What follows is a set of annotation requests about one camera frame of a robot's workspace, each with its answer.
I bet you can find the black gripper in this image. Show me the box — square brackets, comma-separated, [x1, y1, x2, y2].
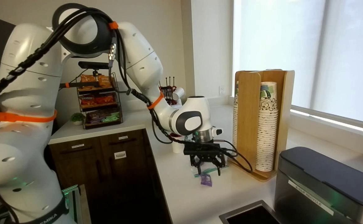
[183, 140, 229, 176]

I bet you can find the small purple snack packet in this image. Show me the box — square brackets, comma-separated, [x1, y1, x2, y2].
[199, 173, 214, 188]

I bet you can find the clear zip bag teal strip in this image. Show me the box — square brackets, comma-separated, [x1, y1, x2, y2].
[194, 165, 219, 178]

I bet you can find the red bowl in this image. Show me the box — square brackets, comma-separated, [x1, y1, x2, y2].
[171, 135, 187, 155]

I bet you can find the wooden cup dispenser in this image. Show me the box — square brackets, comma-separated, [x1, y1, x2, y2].
[233, 68, 296, 180]

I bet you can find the patterned paper cup stack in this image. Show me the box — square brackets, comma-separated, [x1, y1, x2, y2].
[255, 81, 280, 174]

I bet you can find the black cutlery holder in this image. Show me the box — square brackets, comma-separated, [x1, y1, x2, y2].
[159, 76, 179, 106]

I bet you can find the dark wood cabinet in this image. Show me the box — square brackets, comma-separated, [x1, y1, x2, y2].
[49, 128, 173, 224]

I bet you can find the tiered snack rack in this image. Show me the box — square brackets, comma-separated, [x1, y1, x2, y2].
[74, 61, 123, 130]

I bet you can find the white window roller blind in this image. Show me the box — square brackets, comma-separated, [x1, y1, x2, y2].
[312, 0, 363, 127]
[233, 0, 327, 109]

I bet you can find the small green round object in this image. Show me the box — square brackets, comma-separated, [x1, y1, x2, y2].
[70, 110, 86, 125]

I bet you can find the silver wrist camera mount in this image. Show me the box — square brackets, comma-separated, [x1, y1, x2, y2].
[196, 127, 225, 144]

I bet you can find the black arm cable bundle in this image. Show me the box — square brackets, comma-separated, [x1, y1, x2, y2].
[0, 2, 179, 144]

